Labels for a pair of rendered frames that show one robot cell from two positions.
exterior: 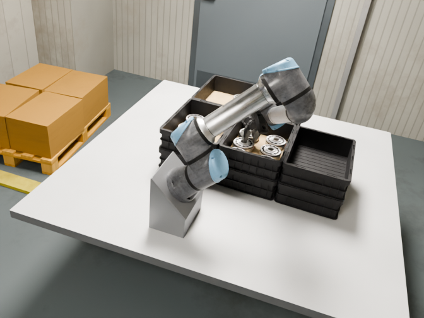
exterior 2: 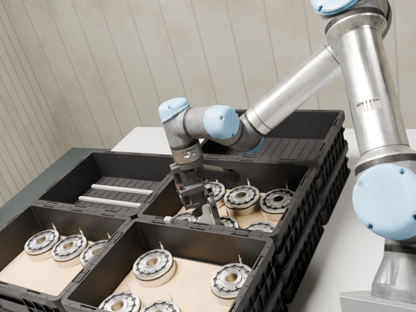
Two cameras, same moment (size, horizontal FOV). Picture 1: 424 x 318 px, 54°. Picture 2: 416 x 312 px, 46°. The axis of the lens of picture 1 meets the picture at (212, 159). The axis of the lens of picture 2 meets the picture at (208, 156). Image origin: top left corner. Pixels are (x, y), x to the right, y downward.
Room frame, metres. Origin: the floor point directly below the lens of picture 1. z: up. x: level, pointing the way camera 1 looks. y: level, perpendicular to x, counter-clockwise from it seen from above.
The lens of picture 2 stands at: (1.41, 0.81, 1.65)
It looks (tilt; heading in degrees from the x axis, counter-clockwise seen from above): 29 degrees down; 290
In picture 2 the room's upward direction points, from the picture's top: 16 degrees counter-clockwise
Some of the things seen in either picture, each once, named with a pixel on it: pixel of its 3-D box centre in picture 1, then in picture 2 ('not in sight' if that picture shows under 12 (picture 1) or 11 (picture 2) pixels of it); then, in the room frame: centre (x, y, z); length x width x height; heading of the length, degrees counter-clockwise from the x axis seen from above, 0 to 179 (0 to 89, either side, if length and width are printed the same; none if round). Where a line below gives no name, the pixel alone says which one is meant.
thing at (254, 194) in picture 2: (270, 150); (241, 196); (1.75, -0.28, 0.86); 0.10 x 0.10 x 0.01
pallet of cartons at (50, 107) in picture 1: (44, 112); not in sight; (2.99, 1.43, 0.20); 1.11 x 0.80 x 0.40; 166
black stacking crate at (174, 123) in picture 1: (201, 130); (174, 290); (1.85, 0.07, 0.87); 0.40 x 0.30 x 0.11; 164
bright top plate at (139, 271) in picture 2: not in sight; (152, 264); (1.93, -0.02, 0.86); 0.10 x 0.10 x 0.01
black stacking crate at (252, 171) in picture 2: (258, 145); (230, 208); (1.76, -0.22, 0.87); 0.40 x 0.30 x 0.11; 164
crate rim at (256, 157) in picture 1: (259, 136); (226, 193); (1.76, -0.22, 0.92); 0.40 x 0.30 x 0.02; 164
